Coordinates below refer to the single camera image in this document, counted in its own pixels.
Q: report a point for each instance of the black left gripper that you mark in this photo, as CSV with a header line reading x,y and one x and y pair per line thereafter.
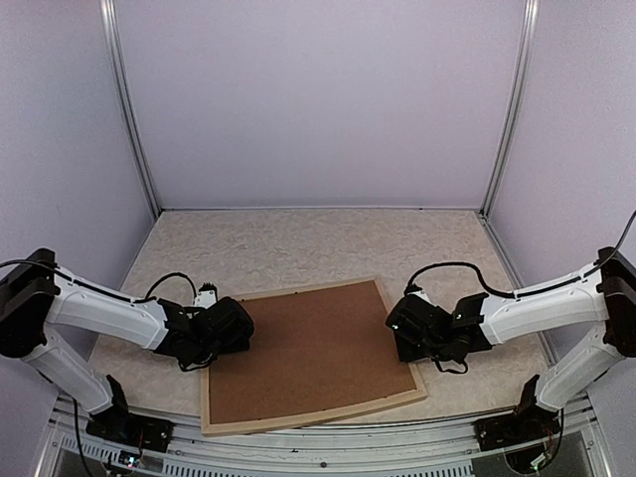
x,y
242,344

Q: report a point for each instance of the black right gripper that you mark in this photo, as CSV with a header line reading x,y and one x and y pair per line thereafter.
x,y
404,352

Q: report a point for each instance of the brown hardboard backing panel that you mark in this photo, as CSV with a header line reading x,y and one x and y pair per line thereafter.
x,y
303,353

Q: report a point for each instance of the light wooden picture frame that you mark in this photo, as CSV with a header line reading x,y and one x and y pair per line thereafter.
x,y
298,422

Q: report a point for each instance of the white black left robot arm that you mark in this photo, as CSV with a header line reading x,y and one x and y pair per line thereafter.
x,y
40,298

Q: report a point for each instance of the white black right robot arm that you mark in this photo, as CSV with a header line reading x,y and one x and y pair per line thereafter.
x,y
600,295

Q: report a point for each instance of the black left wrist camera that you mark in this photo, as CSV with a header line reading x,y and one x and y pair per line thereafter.
x,y
206,296

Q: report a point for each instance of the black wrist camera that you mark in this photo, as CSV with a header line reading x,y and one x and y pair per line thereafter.
x,y
417,291
206,296

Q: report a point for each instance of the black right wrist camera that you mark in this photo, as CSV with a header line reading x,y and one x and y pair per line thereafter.
x,y
417,291

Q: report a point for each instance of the aluminium front rail base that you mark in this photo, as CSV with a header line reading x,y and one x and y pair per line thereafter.
x,y
426,447

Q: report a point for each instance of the aluminium enclosure post left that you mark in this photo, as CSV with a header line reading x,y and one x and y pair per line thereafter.
x,y
115,51

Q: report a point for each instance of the aluminium enclosure post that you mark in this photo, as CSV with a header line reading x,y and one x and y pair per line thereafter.
x,y
115,51
521,71

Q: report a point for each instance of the aluminium enclosure post right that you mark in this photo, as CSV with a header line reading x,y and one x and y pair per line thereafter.
x,y
521,71

